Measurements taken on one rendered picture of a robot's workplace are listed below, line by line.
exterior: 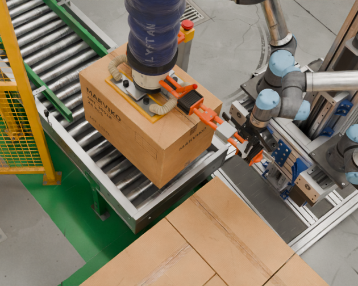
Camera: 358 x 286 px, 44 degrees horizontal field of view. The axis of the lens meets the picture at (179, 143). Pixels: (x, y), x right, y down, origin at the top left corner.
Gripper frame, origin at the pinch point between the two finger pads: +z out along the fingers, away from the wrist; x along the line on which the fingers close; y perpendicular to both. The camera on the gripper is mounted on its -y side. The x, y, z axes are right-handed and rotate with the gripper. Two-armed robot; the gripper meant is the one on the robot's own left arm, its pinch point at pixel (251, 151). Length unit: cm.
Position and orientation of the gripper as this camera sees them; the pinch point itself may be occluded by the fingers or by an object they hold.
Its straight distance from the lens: 190.3
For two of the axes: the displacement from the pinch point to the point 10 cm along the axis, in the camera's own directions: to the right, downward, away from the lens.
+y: -7.1, -6.2, 3.2
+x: -7.0, 5.7, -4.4
